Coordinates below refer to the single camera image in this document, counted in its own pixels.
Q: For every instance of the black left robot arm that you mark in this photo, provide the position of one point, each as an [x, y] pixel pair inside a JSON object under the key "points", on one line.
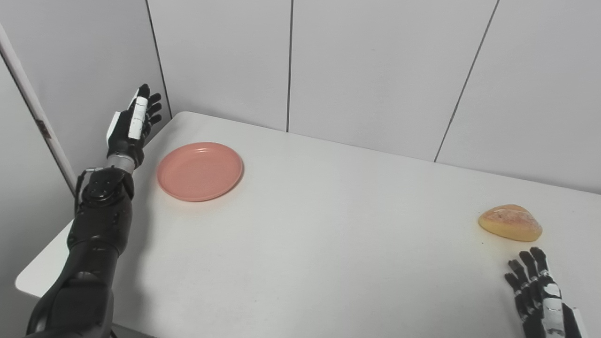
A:
{"points": [[96, 230]]}

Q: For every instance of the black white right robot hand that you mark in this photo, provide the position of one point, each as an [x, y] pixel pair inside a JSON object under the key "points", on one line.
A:
{"points": [[544, 314]]}

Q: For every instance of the golden bread roll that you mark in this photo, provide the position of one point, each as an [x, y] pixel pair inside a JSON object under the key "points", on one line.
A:
{"points": [[511, 224]]}

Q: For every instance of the pink round plate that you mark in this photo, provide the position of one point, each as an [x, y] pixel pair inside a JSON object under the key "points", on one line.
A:
{"points": [[199, 171]]}

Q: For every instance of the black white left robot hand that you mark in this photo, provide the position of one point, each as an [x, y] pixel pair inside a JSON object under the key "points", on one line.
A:
{"points": [[123, 136]]}

